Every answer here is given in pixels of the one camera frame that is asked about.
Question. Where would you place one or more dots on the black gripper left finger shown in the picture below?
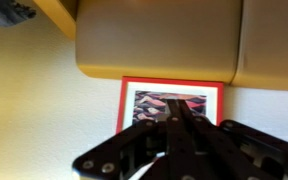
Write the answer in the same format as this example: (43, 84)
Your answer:
(134, 146)

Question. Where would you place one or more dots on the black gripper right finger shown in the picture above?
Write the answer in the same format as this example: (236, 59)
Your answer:
(237, 150)

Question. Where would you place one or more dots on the tan leather sofa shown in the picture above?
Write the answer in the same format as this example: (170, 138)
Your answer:
(157, 40)

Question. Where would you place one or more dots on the red framed picture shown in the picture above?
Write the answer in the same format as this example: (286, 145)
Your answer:
(130, 100)

